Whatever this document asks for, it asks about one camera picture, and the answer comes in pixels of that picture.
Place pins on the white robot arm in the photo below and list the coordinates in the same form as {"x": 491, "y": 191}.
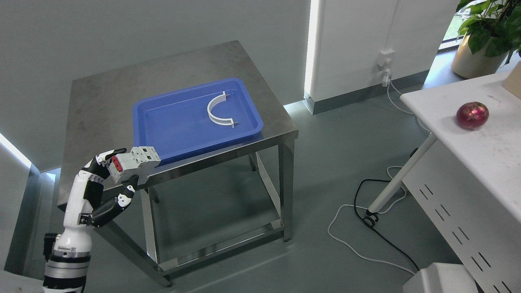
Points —
{"x": 67, "y": 257}

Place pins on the white device on floor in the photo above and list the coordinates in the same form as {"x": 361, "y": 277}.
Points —
{"x": 441, "y": 278}

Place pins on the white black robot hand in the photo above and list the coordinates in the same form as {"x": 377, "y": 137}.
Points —
{"x": 84, "y": 207}

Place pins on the white perforated cabinet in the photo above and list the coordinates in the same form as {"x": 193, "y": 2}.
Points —
{"x": 479, "y": 229}

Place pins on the white marble table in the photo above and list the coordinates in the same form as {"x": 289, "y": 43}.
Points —
{"x": 492, "y": 152}

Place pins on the white curved bracket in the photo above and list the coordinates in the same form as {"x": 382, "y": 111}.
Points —
{"x": 219, "y": 111}

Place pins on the white power adapter plug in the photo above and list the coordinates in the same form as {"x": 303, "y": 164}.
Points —
{"x": 387, "y": 77}

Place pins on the stainless steel table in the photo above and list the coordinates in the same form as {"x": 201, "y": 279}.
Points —
{"x": 133, "y": 128}

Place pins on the blue plastic tray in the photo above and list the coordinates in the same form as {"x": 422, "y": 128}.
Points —
{"x": 176, "y": 123}

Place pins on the white wall socket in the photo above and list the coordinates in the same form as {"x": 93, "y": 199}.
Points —
{"x": 385, "y": 57}

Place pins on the white table leg with caster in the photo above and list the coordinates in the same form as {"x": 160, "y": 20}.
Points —
{"x": 371, "y": 217}

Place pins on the potted green plant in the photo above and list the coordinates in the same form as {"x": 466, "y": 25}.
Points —
{"x": 491, "y": 33}

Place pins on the grey red circuit breaker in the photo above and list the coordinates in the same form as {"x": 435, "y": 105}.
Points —
{"x": 141, "y": 160}

